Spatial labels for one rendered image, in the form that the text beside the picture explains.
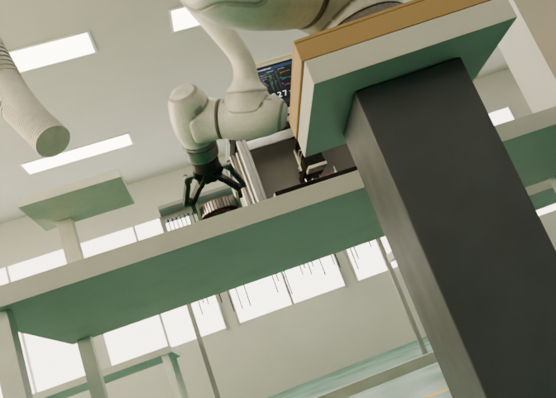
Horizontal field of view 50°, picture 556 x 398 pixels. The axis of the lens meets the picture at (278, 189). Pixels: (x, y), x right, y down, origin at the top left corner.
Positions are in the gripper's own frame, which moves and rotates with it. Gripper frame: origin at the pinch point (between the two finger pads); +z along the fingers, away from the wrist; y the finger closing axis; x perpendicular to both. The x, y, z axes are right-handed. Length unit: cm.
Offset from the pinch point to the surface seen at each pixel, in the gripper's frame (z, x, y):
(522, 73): 220, -269, -316
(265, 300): 536, -358, -36
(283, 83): -6, -41, -35
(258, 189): 7.4, -9.8, -13.7
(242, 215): -15.7, 21.3, -4.0
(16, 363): -7, 34, 56
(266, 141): 0.3, -22.7, -21.7
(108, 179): 17, -50, 33
